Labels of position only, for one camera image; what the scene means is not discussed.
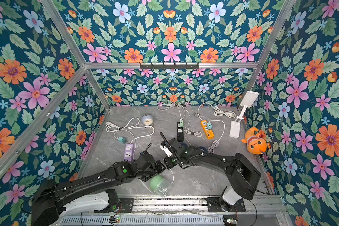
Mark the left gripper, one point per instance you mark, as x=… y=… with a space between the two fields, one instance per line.
x=155 y=171

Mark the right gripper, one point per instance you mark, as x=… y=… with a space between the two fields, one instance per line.
x=171 y=144

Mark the green meat grinder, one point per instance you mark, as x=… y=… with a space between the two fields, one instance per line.
x=160 y=186

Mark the green charger adapter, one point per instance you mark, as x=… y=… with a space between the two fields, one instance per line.
x=181 y=123
x=122 y=140

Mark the teal charger adapter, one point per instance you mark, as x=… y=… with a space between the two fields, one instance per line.
x=209 y=125

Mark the blue meat grinder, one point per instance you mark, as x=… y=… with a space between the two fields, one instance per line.
x=203 y=148
x=184 y=144

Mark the blue meat grinder front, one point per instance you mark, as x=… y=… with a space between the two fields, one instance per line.
x=203 y=148

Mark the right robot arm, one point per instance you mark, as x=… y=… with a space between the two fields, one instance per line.
x=242 y=175

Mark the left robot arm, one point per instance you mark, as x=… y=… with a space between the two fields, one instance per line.
x=54 y=201

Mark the purple power strip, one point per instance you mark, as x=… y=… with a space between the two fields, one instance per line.
x=129 y=153

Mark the black power strip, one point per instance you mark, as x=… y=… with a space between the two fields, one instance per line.
x=180 y=133

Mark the pale blue table clock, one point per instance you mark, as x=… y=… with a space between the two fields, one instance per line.
x=147 y=120

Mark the orange power strip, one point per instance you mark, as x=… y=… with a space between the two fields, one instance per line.
x=208 y=133

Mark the orange clownfish plush toy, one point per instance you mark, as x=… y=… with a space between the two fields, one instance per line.
x=254 y=143

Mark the white folding desk lamp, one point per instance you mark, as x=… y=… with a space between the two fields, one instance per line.
x=247 y=101

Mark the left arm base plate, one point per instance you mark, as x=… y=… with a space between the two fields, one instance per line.
x=120 y=205

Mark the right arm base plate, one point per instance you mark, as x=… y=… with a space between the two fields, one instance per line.
x=214 y=204

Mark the black hook rail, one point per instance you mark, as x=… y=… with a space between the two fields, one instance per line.
x=165 y=66

